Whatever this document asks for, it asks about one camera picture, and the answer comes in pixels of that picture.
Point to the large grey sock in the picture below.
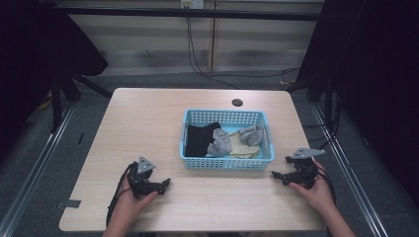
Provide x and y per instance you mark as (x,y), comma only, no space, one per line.
(220,143)

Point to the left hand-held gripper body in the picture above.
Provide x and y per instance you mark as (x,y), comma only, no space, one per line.
(141,184)

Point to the white wall power outlet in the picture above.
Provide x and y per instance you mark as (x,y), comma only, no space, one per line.
(192,3)

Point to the metal floor rail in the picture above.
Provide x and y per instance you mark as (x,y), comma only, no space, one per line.
(33,171)
(352,177)

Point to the dark round table grommet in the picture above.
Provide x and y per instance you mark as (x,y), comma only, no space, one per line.
(237,102)

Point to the person's right hand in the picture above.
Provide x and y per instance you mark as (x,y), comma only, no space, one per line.
(318,196)

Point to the person's left hand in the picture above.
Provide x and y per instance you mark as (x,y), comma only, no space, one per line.
(130,204)

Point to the small grey sock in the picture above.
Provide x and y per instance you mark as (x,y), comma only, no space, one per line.
(253,135)

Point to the grey tape piece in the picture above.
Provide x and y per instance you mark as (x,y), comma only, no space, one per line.
(70,204)

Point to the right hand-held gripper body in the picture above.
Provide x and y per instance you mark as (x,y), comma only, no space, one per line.
(304,173)

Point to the light blue plastic basket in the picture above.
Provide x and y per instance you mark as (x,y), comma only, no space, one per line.
(227,164)

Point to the dark curtain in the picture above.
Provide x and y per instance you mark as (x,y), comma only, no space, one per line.
(36,42)
(378,82)

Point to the black horizontal metal bar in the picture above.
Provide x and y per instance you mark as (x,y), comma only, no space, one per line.
(184,13)

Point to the pale yellow sock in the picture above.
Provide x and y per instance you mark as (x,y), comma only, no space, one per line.
(242,149)

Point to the small black floor strip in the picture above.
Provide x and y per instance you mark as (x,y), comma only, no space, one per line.
(81,138)

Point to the black sock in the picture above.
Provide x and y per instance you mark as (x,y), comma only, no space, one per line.
(199,140)

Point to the black metal stand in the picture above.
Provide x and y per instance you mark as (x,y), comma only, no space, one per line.
(62,92)
(321,89)

